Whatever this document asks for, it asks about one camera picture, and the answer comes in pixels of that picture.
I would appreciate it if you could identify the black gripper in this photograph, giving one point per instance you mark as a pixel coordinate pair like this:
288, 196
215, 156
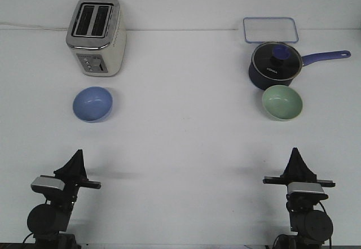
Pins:
73, 174
297, 167

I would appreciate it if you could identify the blue bowl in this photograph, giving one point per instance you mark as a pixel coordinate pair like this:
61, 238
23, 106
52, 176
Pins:
93, 104

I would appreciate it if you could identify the green bowl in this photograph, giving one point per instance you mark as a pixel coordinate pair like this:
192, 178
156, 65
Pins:
282, 102

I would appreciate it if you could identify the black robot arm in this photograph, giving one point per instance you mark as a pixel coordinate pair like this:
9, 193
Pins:
48, 222
308, 218

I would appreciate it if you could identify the glass pot lid blue knob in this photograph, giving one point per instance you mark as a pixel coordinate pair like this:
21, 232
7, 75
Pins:
277, 61

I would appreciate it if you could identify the silver two-slot toaster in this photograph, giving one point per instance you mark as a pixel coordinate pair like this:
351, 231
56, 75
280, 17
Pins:
97, 37

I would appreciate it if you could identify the clear blue-rimmed container lid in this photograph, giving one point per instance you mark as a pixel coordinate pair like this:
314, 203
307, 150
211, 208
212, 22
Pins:
266, 29

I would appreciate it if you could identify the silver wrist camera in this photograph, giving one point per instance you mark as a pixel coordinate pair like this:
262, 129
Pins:
304, 187
43, 184

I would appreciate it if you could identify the blue saucepan with handle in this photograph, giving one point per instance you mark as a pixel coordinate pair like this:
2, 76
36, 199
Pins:
263, 82

